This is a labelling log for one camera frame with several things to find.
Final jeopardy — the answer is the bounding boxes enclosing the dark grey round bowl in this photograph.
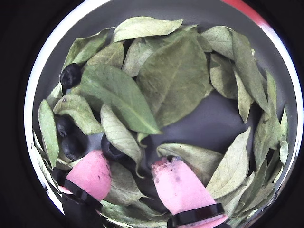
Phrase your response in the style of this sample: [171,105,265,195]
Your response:
[32,0,298,228]

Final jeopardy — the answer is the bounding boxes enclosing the dark blue blueberry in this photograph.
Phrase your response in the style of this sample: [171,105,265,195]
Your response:
[101,134,128,160]
[60,134,87,161]
[55,115,74,138]
[59,63,83,87]

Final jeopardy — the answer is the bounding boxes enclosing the pink tipped gripper finger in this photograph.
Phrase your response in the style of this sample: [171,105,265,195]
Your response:
[51,150,112,228]
[151,155,228,228]

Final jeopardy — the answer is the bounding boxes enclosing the red collapsible silicone cup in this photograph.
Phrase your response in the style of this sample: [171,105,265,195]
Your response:
[220,0,274,27]

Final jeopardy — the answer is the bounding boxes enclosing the pile of green leaves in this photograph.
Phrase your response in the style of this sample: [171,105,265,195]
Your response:
[33,16,289,228]

